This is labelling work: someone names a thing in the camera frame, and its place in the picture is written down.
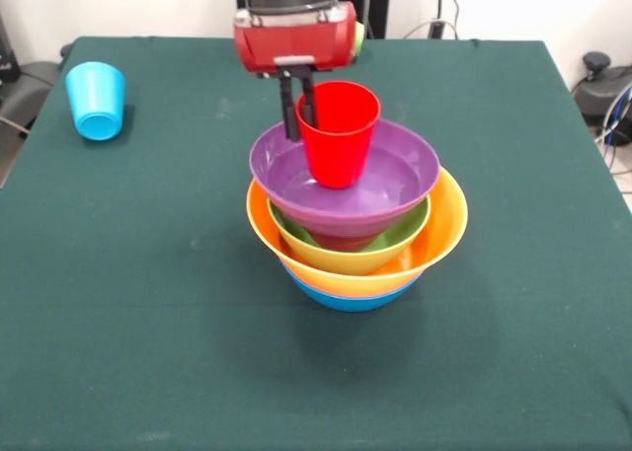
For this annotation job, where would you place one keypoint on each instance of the orange plastic bowl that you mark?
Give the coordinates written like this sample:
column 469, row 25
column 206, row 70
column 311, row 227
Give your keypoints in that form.
column 444, row 224

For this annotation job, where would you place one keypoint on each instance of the green plastic bowl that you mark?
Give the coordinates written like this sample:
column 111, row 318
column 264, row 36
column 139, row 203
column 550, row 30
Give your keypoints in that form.
column 340, row 261

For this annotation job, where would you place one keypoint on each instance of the dark green tablecloth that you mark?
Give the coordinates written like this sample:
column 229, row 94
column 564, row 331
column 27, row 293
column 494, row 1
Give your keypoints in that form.
column 316, row 372

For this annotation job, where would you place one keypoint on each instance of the red plastic cup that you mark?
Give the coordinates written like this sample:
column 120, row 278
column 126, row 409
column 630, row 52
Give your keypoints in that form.
column 340, row 150

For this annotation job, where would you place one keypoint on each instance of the blue plastic cup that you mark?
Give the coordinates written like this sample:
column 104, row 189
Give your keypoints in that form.
column 96, row 96

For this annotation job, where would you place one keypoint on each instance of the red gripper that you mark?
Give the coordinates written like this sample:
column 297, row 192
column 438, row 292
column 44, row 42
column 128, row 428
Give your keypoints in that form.
column 296, row 44

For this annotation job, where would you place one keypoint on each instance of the purple plastic bowl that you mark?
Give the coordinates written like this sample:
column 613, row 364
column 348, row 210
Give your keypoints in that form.
column 395, row 184

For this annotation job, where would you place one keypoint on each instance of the magenta plastic bowl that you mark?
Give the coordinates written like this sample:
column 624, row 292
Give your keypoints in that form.
column 345, row 241

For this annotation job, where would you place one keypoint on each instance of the blue plastic bowl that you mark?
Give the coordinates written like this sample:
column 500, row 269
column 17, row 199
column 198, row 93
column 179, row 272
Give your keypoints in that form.
column 350, row 303

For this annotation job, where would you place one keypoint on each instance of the green plastic cup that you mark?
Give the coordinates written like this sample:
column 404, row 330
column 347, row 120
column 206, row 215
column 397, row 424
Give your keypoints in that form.
column 359, row 39

